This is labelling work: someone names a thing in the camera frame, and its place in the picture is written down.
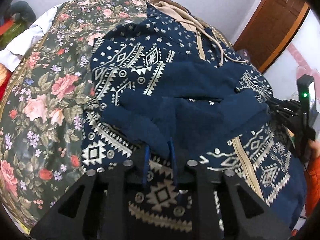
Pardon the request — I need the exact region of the orange jacket sleeve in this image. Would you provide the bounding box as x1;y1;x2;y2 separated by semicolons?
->
304;158;320;217

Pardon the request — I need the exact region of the navy patterned hoodie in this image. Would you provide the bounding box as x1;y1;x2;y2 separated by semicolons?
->
81;1;306;239

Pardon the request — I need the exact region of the orange box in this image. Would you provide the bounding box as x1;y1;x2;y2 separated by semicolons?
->
0;20;14;36

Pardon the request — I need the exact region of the brown wooden door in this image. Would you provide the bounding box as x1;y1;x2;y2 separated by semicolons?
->
233;0;310;73

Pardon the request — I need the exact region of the red cloth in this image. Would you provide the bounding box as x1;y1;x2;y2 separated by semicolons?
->
0;64;12;100

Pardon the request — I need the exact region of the white floral wardrobe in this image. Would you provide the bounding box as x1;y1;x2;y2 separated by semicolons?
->
264;10;319;101

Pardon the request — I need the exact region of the white sheet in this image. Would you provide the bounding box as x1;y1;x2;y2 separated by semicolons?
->
1;3;62;72

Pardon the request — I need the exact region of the dark floral bedspread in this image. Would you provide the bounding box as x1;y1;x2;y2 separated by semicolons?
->
1;0;148;233

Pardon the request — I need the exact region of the person's right hand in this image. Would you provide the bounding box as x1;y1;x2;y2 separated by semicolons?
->
308;140;320;172

